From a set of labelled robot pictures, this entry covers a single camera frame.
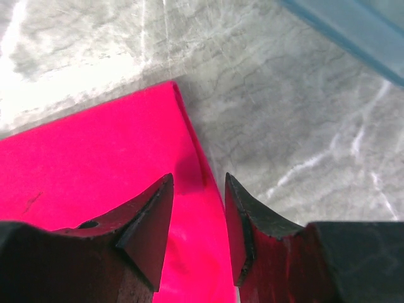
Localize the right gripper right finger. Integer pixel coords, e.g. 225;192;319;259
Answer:
225;174;403;302

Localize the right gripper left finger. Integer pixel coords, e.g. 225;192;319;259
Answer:
1;174;174;302

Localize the red t shirt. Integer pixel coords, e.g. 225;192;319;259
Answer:
1;81;235;302

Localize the clear blue plastic tub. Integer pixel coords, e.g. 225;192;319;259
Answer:
280;0;403;86

